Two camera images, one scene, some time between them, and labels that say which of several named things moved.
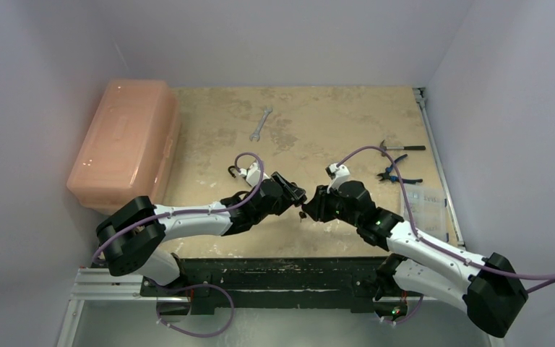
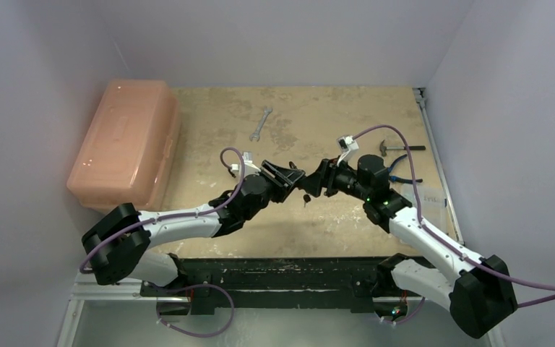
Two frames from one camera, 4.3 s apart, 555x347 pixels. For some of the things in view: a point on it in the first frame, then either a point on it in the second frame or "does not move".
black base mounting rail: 272,282 does not move
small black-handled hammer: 415,147 does not move
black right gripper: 319,206 -> 329,176
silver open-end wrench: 256,134 does not move
